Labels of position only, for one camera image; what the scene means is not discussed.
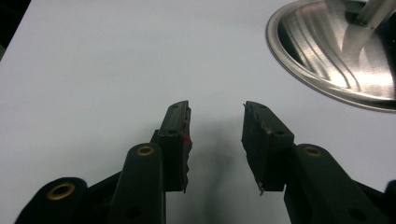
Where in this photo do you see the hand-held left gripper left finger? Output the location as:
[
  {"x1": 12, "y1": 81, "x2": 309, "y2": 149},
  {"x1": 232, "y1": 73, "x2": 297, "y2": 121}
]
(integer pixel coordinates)
[{"x1": 106, "y1": 100, "x2": 193, "y2": 224}]

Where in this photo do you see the steel utensil rack stand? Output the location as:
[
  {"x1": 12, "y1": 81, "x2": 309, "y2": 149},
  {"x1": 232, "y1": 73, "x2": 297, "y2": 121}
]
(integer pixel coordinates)
[{"x1": 265, "y1": 0, "x2": 396, "y2": 113}]

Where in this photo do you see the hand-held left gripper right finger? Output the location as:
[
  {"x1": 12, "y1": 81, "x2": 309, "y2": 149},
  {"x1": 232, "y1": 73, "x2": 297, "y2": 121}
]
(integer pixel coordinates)
[{"x1": 241, "y1": 100, "x2": 390, "y2": 224}]

